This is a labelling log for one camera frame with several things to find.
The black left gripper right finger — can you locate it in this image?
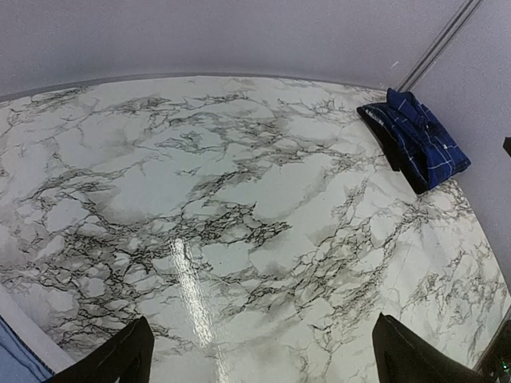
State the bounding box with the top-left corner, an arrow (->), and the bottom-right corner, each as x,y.
372,314 -> 485,383

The aluminium back table rail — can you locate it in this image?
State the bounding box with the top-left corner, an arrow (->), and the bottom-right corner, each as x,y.
0,72 -> 388,103

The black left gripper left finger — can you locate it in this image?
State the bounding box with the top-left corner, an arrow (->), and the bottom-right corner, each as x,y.
50,317 -> 155,383

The right aluminium corner post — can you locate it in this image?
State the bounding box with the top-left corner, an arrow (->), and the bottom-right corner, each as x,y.
398,0 -> 484,92

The dark blue plaid folded shirt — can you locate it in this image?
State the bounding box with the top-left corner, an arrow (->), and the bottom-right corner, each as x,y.
384,89 -> 471,191

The light blue long sleeve shirt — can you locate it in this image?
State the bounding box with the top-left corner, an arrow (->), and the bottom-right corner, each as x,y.
0,318 -> 55,383

